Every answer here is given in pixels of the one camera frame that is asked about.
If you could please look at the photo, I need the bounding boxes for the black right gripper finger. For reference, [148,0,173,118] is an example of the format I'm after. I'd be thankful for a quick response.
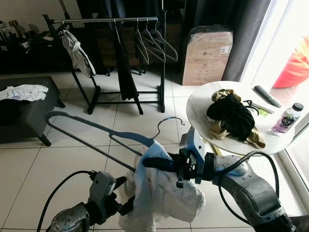
[142,156,178,173]

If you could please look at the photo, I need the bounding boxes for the white knitted garment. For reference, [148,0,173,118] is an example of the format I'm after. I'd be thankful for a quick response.
[118,140,206,232]

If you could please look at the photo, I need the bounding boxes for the grey clothes hanger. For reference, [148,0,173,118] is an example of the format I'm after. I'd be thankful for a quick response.
[133,22,150,66]
[141,20,167,63]
[150,19,179,62]
[46,111,186,172]

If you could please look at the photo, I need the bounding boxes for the white printed shirt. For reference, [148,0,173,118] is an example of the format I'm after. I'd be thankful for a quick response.
[0,85,49,102]

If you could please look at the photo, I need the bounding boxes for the round white table gold legs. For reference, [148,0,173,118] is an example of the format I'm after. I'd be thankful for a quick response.
[186,81,302,158]

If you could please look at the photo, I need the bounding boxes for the tan garment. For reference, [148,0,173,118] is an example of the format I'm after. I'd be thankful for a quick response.
[208,88,266,149]

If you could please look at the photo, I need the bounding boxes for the black glasses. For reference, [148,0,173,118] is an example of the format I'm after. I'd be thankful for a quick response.
[241,99,264,116]

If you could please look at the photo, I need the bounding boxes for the long black garment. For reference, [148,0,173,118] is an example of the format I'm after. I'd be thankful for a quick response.
[113,22,140,116]

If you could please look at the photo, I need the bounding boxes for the black chrome clothes rack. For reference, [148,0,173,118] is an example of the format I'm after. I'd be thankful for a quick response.
[42,0,167,116]

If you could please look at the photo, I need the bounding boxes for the purple drink bottle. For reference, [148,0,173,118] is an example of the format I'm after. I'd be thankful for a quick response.
[271,102,305,136]

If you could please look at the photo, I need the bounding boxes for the black remote control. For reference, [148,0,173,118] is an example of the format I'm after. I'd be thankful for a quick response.
[253,85,282,108]

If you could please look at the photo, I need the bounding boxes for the dark grey low bench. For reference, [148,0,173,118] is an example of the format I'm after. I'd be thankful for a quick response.
[0,76,66,146]

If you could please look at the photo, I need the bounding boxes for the wrapped cardboard box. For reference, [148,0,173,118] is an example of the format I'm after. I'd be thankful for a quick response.
[182,25,234,87]

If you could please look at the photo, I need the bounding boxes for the white sleeveless vest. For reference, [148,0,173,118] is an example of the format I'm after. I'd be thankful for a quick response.
[59,30,96,79]

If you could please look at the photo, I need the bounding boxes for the red beanbag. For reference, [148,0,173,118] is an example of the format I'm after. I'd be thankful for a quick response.
[273,36,309,89]

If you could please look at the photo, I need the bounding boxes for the dark grey curtain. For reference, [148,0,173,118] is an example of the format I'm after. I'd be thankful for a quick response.
[193,0,273,83]

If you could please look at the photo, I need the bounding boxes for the dark wooden console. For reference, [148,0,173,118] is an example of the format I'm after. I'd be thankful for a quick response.
[0,29,184,75]

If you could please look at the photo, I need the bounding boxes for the white sheer curtain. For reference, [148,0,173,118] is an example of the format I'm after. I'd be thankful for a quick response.
[251,0,309,85]

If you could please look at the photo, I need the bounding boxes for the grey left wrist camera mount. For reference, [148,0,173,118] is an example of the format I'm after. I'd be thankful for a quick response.
[87,171,116,213]

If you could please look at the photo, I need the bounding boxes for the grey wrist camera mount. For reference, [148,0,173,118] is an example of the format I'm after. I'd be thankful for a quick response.
[87,171,116,213]
[180,127,206,170]

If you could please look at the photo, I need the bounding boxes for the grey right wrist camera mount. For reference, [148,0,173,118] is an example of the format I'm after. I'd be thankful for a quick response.
[180,127,206,170]

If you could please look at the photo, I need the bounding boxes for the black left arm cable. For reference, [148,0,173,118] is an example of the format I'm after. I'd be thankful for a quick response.
[38,170,95,232]

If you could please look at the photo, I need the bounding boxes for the white sliding door frame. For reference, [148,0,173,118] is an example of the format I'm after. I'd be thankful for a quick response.
[278,121,309,208]

